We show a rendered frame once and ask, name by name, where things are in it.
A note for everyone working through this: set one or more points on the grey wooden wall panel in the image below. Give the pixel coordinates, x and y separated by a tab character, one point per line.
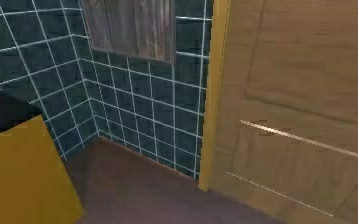
133	30

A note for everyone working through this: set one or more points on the yellow cabinet with black top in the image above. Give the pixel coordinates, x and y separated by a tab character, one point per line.
20	173

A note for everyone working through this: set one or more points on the light brown wooden room door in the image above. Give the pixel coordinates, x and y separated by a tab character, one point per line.
297	100

